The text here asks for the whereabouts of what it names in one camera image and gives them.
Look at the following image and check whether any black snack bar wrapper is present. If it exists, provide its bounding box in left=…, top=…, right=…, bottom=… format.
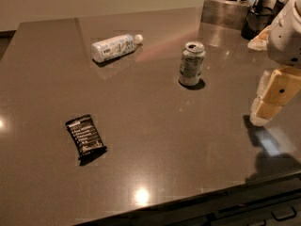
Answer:
left=65, top=114, right=107, bottom=160

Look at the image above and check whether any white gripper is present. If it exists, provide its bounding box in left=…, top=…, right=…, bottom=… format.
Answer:
left=250, top=0, right=301, bottom=127

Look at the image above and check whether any black drawer handle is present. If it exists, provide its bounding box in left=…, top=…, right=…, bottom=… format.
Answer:
left=272, top=206, right=297, bottom=222

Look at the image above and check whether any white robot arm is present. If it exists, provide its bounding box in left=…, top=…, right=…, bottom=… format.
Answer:
left=247, top=0, right=301, bottom=126

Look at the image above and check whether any black wire basket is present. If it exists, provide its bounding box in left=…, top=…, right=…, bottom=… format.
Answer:
left=241, top=6, right=274, bottom=40

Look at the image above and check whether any stainless steel dispenser base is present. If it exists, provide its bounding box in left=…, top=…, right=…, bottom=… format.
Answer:
left=201, top=0, right=248, bottom=30

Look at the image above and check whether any clear plastic water bottle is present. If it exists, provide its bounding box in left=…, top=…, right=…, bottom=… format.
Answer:
left=91, top=34, right=143, bottom=63

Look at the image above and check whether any white paper napkin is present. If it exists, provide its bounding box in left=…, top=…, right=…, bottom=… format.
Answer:
left=247, top=26, right=270, bottom=51

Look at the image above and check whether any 7up soda can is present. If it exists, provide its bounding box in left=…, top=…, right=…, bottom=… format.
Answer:
left=179, top=41, right=206, bottom=87

